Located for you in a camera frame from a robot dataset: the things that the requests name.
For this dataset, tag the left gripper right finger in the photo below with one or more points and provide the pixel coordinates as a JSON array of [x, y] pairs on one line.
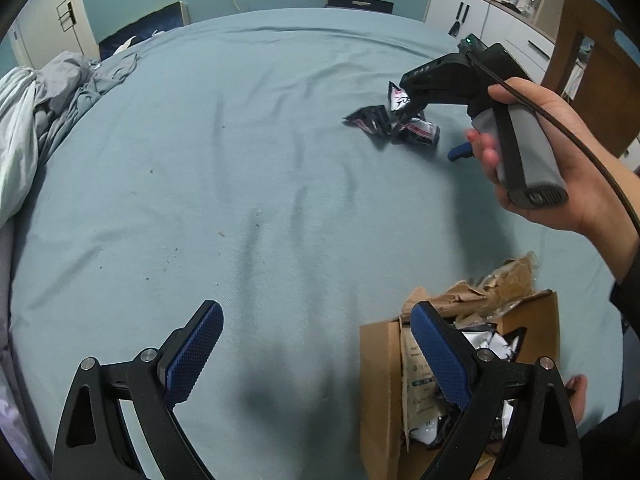
[[541, 441]]

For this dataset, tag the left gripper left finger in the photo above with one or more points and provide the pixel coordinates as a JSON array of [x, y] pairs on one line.
[[93, 441]]

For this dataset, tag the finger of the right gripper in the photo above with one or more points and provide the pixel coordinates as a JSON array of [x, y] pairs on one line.
[[408, 113], [460, 151]]

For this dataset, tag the kraft paper packet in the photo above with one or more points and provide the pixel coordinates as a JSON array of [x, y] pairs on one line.
[[421, 407]]

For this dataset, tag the black sleeved right forearm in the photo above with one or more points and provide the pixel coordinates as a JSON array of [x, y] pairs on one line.
[[625, 297]]

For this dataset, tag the person's right hand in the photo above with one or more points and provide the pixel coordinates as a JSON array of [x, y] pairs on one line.
[[592, 209]]

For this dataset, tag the white deer snack top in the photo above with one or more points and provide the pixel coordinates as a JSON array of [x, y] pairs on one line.
[[397, 98]]

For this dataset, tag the black red snack packet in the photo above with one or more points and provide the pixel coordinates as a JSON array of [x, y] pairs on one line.
[[420, 131]]

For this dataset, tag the person's bare foot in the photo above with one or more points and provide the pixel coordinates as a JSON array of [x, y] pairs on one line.
[[576, 389]]

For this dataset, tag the brown wooden chair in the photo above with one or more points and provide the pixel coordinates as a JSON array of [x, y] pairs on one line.
[[607, 97]]

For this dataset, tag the white cabinet with drawers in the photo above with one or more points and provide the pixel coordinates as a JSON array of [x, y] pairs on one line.
[[507, 22]]

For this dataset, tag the teal bed sheet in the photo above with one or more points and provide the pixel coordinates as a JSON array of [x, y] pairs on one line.
[[221, 168]]

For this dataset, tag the crumpled grey blanket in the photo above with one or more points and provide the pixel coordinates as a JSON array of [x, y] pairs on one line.
[[38, 110]]

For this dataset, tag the white door with handle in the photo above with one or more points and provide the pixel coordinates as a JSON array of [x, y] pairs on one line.
[[45, 28]]

